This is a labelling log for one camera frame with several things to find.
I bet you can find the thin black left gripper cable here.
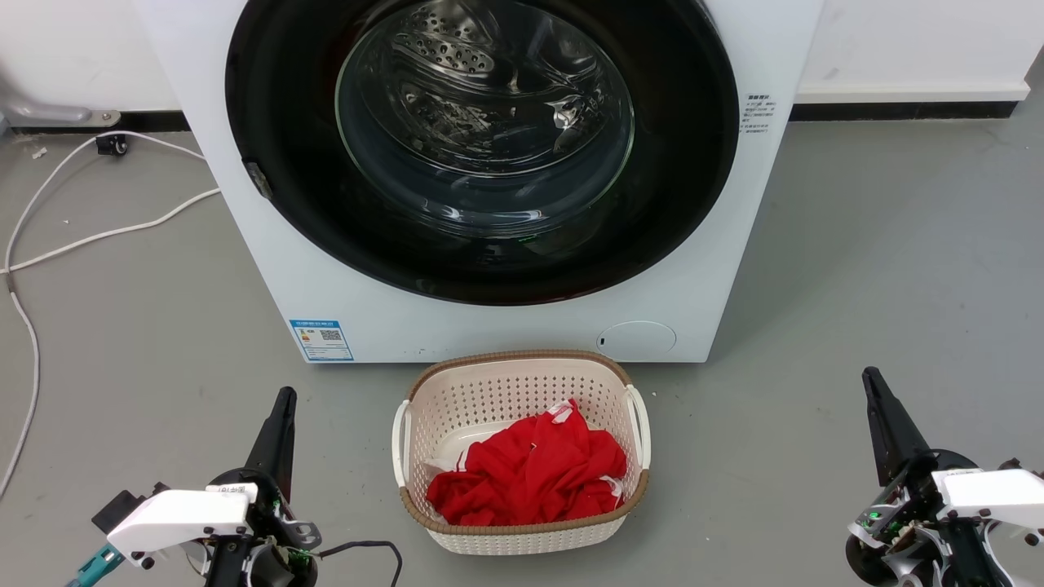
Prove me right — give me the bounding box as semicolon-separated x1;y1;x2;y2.
316;540;405;587

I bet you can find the cream plastic laundry basket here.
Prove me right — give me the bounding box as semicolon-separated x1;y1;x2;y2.
391;351;652;556

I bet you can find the black round glass washer door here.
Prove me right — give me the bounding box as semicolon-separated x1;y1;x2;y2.
224;0;741;307

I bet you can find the steel perforated washer drum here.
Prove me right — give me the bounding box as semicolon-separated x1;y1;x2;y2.
341;0;635;176

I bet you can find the round white filter cover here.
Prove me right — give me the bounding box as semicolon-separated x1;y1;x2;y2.
596;320;678;360

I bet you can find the blue energy label sticker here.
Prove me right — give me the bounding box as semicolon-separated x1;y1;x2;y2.
290;319;355;362

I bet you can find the black skirting board strip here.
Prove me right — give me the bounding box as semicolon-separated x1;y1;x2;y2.
789;101;1021;122
8;112;191;135

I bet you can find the black text warning sticker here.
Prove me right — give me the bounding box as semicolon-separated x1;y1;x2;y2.
740;93;778;136

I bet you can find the thick white power cable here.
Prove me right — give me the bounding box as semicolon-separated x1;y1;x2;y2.
0;188;222;275

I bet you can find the red garment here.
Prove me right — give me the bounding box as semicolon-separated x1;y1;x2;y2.
426;399;629;527

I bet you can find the left teal connector camera cable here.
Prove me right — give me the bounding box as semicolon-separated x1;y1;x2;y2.
65;545;125;587

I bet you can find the thin white cable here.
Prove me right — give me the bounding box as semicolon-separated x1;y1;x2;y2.
0;130;206;496

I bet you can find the white front-load washing machine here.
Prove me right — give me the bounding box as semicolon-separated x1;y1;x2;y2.
130;0;825;364

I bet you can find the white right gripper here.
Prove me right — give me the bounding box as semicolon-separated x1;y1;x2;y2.
846;367;1044;587

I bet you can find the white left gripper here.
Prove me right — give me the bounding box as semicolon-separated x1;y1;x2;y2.
106;386;321;587

